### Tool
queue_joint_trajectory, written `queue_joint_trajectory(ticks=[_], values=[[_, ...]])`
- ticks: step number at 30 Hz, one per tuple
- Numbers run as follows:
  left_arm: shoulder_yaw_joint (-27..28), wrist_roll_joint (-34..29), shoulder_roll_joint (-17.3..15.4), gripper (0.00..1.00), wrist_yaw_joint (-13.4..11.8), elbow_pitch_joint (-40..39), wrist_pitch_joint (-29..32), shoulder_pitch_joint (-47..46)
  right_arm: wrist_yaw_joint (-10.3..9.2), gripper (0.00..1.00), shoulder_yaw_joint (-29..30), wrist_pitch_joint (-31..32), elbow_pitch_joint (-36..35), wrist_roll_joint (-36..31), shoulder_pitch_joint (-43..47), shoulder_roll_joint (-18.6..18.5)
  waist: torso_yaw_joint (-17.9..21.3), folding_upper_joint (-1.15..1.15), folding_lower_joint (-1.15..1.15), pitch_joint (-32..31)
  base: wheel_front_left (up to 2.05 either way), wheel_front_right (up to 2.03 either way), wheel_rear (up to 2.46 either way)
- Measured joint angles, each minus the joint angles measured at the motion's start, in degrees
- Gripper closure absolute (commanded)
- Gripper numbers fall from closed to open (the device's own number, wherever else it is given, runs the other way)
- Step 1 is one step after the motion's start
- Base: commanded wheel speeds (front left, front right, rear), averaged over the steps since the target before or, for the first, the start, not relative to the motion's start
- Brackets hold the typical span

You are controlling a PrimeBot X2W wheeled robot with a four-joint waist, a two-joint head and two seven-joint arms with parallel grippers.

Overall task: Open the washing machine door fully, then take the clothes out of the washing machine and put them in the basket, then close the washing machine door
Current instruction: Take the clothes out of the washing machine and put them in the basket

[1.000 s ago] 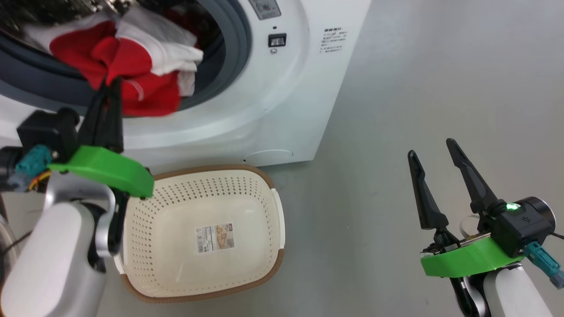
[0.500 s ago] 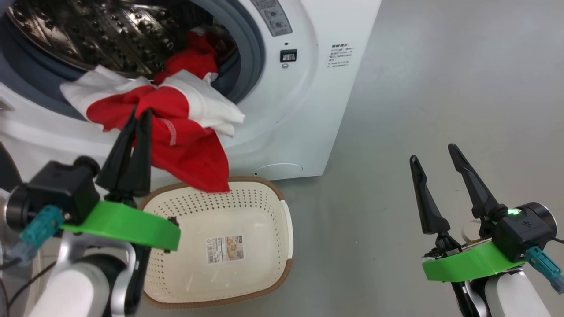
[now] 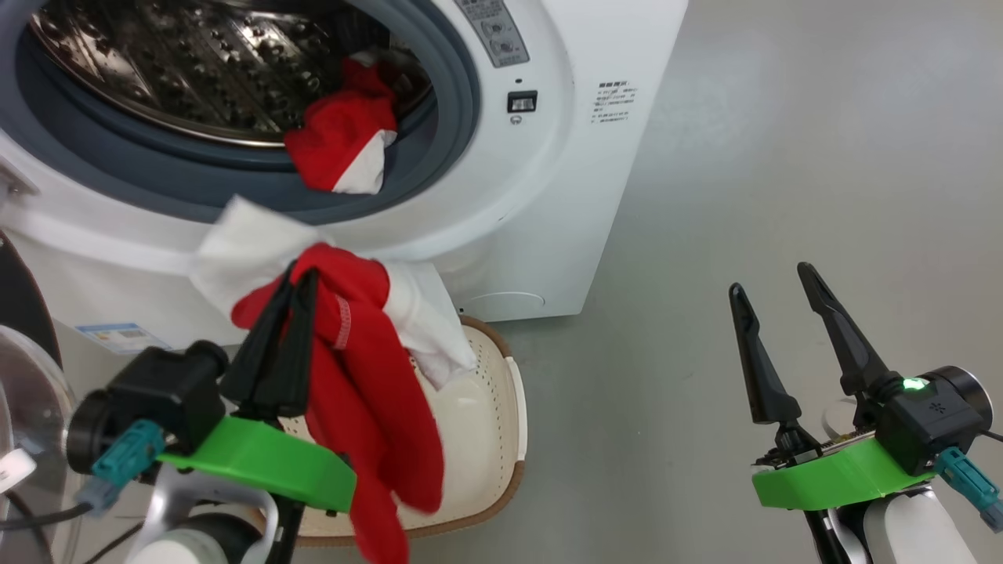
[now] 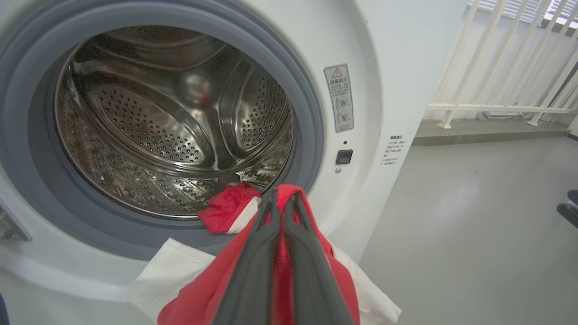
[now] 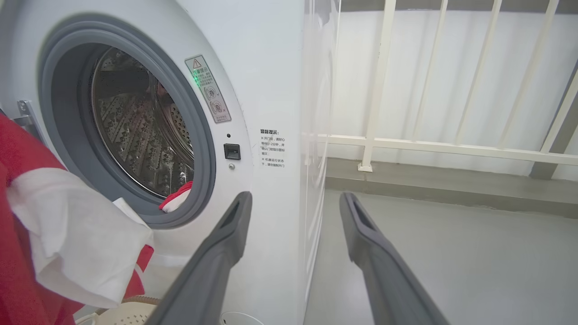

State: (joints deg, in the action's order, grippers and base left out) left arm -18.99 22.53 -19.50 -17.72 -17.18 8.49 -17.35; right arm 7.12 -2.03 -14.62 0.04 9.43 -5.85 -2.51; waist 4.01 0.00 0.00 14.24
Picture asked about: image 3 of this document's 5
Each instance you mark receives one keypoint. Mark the grey warning label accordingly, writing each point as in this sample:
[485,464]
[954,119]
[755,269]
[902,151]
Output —
[494,31]

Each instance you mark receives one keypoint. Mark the round white filter cover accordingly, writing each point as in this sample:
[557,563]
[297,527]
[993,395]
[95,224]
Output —
[505,305]

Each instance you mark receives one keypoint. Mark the small printed text sticker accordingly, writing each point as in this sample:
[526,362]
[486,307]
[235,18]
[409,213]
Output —
[615,102]

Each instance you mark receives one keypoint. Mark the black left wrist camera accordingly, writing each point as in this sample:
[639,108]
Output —
[164,392]

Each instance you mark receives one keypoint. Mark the grey rubber door gasket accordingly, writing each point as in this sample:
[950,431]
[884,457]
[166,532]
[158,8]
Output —
[439,149]

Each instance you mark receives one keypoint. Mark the blue energy label sticker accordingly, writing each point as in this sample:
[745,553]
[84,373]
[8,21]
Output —
[125,338]

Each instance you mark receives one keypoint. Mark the cream perforated laundry basket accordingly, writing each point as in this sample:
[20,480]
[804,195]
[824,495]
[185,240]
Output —
[478,423]

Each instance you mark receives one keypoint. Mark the stainless steel washer drum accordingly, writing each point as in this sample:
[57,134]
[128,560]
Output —
[196,70]

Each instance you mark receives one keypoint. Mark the black round glass washer door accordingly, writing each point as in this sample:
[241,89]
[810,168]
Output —
[31,392]

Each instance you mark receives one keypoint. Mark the white front-load washing machine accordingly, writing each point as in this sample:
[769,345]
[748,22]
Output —
[548,204]

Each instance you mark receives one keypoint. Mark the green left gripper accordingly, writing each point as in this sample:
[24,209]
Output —
[266,462]

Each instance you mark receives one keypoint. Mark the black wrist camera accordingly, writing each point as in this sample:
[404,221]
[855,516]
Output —
[932,423]
[164,392]

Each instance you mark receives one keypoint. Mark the black door lock socket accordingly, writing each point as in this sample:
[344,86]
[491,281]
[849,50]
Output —
[522,102]

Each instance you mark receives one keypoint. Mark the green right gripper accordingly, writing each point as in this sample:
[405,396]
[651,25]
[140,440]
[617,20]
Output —
[838,474]

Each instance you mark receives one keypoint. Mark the red and white garment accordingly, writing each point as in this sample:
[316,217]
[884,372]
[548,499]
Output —
[376,392]
[337,133]

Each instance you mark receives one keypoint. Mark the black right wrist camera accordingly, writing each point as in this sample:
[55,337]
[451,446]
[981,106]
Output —
[932,423]

